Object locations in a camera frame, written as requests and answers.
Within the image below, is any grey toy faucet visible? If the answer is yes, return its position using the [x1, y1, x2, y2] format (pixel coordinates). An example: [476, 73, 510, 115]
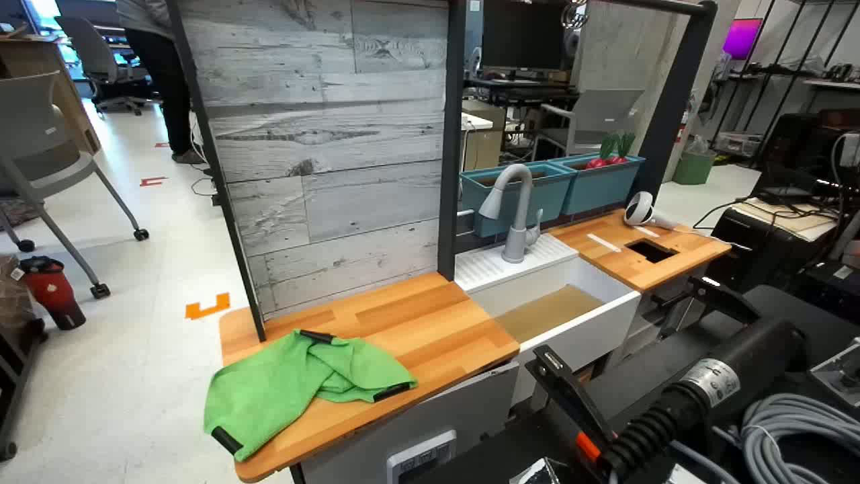
[476, 160, 545, 265]

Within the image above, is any green microfibre towel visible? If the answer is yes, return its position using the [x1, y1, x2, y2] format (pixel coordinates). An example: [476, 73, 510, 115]
[202, 327, 418, 464]

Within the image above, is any plain wooden countertop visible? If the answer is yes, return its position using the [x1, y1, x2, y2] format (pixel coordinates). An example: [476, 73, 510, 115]
[218, 271, 520, 484]

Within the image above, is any long teal planter box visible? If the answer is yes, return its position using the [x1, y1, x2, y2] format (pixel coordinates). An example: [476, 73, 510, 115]
[459, 160, 574, 241]

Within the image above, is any grey wood-look back panel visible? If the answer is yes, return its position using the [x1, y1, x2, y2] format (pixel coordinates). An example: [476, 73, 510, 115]
[174, 0, 451, 316]

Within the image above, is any white flat stick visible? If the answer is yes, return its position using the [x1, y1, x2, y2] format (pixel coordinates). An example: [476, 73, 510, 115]
[585, 230, 625, 257]

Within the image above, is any teal planter box with plants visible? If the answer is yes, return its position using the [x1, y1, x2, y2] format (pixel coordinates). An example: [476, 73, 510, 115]
[545, 152, 648, 221]

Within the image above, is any white toy sink basin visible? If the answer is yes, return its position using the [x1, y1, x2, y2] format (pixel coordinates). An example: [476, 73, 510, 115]
[451, 234, 645, 406]

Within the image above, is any green plant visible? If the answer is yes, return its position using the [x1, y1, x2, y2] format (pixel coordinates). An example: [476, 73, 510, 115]
[597, 132, 636, 160]

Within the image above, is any grey chair behind window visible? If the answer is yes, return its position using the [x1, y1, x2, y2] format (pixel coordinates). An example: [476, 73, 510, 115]
[535, 85, 645, 164]

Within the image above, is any dark computer monitor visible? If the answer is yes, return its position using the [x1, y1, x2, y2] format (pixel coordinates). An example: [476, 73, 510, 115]
[480, 0, 574, 73]

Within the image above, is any wooden countertop with hole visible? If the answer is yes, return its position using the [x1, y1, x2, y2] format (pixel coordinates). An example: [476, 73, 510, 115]
[545, 206, 733, 295]

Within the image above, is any green bucket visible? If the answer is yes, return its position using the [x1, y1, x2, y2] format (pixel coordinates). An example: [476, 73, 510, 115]
[671, 144, 718, 189]

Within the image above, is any person in dark trousers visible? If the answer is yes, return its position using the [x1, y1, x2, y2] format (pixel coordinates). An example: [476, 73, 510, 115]
[113, 0, 209, 166]

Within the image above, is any black equipment case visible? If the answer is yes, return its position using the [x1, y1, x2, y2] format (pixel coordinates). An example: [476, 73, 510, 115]
[709, 199, 860, 316]

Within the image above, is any purple lit monitor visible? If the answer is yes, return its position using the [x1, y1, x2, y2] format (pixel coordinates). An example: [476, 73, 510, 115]
[721, 19, 766, 65]

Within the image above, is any red water bottle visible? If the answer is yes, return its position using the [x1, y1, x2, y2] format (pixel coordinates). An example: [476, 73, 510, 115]
[7, 253, 88, 333]

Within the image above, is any black rolling office chair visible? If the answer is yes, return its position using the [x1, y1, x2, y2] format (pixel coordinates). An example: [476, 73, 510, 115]
[54, 11, 156, 117]

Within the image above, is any grey chair on casters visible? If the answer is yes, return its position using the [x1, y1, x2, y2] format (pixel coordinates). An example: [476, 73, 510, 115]
[0, 68, 154, 302]

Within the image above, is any metal storage shelf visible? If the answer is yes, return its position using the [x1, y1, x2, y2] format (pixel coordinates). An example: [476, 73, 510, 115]
[709, 0, 860, 158]

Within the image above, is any thick black frame post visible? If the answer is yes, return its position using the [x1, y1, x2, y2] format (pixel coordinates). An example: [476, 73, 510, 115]
[436, 0, 467, 283]

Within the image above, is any white ring-shaped object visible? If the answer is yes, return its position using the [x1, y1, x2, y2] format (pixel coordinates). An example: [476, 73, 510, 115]
[620, 189, 657, 228]

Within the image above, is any slanted thin black frame post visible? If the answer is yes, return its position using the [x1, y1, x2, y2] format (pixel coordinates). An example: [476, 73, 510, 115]
[163, 0, 268, 343]

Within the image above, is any black frame post with beam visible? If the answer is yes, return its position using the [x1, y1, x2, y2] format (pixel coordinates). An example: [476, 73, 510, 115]
[614, 0, 721, 202]

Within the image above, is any coiled grey cable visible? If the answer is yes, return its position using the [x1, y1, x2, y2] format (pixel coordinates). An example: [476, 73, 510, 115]
[738, 390, 860, 484]

